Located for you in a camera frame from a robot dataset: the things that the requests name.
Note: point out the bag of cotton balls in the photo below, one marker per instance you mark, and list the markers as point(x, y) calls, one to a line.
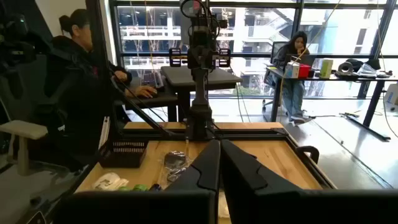
point(107, 182)

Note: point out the clear plastic bag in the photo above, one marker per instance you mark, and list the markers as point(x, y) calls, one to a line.
point(367, 71)

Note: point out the dark laptop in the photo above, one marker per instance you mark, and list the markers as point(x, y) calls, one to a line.
point(308, 59)

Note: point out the grey desk top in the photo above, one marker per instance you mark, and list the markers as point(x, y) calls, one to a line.
point(217, 77)

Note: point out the white blue carton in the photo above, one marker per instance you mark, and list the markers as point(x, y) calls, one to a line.
point(291, 70)

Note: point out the long black table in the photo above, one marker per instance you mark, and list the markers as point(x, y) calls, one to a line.
point(348, 79)

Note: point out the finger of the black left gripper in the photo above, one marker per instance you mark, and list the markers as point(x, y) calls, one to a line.
point(210, 59)
point(195, 59)

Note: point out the red box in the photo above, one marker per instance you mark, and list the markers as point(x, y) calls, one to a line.
point(304, 71)

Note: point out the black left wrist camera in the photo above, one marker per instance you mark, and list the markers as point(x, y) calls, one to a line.
point(202, 35)

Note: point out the person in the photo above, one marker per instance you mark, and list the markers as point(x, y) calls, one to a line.
point(293, 90)
point(77, 93)

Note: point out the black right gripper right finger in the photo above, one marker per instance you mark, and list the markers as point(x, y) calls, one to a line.
point(248, 186)

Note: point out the black bag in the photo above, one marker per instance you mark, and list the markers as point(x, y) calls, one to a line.
point(371, 63)

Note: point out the grey tape roll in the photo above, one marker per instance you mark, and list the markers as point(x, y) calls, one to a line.
point(345, 68)

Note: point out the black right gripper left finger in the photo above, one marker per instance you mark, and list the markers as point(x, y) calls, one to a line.
point(199, 180)

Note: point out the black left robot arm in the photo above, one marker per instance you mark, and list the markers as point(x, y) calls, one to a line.
point(200, 118)

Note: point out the window with dark frame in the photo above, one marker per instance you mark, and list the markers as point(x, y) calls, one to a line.
point(267, 55)

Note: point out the black rectangular perforated basket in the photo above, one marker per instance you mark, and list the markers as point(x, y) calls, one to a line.
point(124, 160)

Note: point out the black desk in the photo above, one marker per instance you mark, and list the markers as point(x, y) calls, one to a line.
point(155, 101)

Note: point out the office chair beige armrest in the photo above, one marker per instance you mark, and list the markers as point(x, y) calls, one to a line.
point(23, 129)

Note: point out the black round pad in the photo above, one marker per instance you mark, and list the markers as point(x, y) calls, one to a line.
point(175, 159)
point(174, 176)

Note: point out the white cardboard box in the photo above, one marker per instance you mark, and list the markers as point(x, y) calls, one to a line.
point(392, 95)

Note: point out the grey office chair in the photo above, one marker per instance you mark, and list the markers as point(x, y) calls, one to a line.
point(276, 46)

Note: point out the light green box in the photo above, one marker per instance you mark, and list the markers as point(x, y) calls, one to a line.
point(326, 68)

